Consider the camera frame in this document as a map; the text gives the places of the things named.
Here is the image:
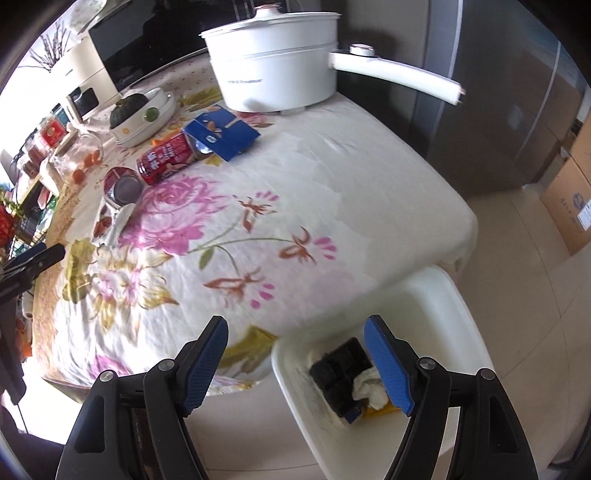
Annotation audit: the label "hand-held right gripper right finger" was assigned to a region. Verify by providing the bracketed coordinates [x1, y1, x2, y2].
[364, 315, 541, 480]

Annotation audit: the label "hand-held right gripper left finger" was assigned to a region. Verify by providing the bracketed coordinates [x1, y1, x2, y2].
[65, 315, 229, 480]

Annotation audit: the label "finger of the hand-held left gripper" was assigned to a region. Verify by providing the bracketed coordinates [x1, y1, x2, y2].
[0, 244, 66, 296]
[8, 242, 49, 265]

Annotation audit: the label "white tissue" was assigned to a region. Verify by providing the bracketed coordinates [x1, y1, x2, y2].
[351, 367, 393, 411]

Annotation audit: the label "yellow wrapper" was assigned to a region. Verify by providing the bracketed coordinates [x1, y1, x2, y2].
[365, 401, 403, 419]

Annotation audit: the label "black plastic tray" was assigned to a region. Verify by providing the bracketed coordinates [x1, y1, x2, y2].
[309, 337, 377, 418]

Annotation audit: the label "white plastic trash bin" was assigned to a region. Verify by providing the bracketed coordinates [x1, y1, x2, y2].
[271, 267, 497, 480]

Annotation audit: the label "red packet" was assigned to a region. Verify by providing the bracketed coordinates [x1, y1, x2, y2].
[0, 205, 17, 243]

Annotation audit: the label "white red snack wrapper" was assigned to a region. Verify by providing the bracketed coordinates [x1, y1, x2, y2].
[92, 203, 137, 247]

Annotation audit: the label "glass jar of red food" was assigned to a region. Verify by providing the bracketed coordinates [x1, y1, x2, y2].
[21, 138, 44, 178]

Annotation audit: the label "dark red can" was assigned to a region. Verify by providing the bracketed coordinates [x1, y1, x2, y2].
[102, 167, 145, 209]

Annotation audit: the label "glass jar with wooden lid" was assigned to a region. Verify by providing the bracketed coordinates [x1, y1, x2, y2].
[48, 131, 105, 185]

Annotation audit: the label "red label glass jar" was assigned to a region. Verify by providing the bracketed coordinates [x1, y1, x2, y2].
[39, 117, 68, 148]

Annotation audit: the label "red drink can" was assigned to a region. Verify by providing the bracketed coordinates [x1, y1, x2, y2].
[136, 131, 204, 186]

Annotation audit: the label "white ceramic bowl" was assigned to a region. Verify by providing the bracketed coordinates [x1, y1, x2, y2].
[110, 87, 178, 148]

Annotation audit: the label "dark green squash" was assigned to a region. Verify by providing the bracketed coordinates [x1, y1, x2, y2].
[109, 92, 148, 130]

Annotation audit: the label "floral tablecloth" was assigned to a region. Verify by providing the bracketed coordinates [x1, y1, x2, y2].
[28, 60, 478, 398]

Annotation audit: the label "cream air fryer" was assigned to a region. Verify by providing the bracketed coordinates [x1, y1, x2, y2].
[51, 44, 118, 123]

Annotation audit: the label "dried branches in vase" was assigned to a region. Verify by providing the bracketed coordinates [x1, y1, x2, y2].
[32, 23, 77, 75]

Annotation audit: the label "dark blue carton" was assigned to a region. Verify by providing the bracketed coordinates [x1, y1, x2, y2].
[183, 105, 262, 162]

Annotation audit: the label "black microwave oven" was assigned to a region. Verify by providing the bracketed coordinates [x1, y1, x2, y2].
[88, 0, 259, 93]

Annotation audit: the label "large cardboard box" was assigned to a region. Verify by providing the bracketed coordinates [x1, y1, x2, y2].
[540, 148, 591, 256]

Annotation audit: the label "grey refrigerator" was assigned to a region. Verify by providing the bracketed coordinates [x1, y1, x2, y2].
[406, 0, 591, 199]

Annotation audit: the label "small cardboard box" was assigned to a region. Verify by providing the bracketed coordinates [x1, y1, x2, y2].
[556, 108, 591, 158]

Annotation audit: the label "white electric cooking pot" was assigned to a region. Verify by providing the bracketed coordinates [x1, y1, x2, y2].
[199, 2, 464, 114]

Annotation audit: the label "black wire rack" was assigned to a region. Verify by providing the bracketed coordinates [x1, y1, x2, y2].
[0, 185, 47, 259]

